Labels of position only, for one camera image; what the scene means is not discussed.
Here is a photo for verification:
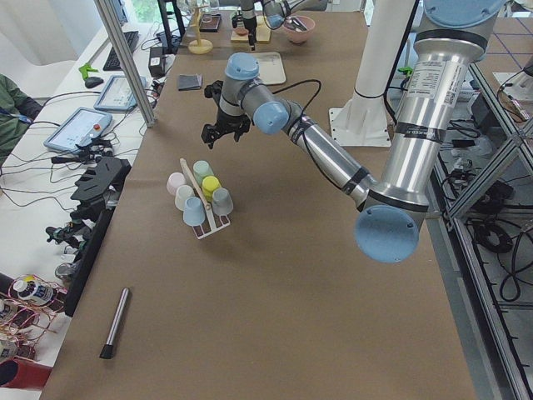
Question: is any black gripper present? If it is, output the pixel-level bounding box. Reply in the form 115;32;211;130
201;80;251;149
232;11;257;51

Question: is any green cup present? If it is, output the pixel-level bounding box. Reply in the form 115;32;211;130
193;160;214;184

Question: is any cream rabbit tray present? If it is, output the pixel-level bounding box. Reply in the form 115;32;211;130
252;52;286;86

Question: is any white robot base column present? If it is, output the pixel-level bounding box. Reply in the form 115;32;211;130
330;0;418;148

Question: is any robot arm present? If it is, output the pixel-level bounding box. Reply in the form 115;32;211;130
202;1;502;263
232;0;328;51

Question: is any dark brown small tray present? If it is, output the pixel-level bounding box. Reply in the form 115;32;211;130
199;14;222;33

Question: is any yellow cup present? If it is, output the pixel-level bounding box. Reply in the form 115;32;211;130
202;175;221;199

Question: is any pink cup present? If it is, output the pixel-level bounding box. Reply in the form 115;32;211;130
167;172;187;196

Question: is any grey cup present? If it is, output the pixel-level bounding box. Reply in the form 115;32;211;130
212;187;234;216

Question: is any cream cup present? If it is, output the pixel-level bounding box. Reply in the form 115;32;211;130
174;184;195;211

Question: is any blue cup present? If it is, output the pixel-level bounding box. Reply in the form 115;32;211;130
183;197;206;227

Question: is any bamboo cutting board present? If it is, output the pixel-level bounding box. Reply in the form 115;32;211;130
231;15;271;43

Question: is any pink bowl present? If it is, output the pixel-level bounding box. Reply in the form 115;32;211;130
282;15;316;44

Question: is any wooden mug tree stand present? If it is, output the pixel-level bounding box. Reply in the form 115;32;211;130
188;1;213;55

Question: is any grey folded cloth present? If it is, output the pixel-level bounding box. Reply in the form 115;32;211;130
177;74;203;91

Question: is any black power adapter box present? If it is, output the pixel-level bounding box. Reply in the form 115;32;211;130
148;46;166;78

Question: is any blue teach pendant far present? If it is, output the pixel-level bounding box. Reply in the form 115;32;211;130
93;75;137;113

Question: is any blue teach pendant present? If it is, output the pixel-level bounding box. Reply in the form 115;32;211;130
93;75;137;113
43;107;112;153

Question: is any black keyboard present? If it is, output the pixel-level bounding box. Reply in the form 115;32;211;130
102;30;140;72

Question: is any black tool holder rack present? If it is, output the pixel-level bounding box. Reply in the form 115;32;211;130
64;157;132;317

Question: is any blue teach pendant near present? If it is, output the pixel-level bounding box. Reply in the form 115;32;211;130
43;107;112;153

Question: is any black computer mouse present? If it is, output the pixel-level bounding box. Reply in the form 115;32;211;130
84;77;103;88

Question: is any person in green jacket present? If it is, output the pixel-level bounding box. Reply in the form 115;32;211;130
1;74;42;164

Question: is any white plastic bottle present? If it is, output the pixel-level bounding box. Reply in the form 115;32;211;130
12;279;54;306

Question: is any aluminium frame post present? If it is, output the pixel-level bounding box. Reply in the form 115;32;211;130
94;0;156;128

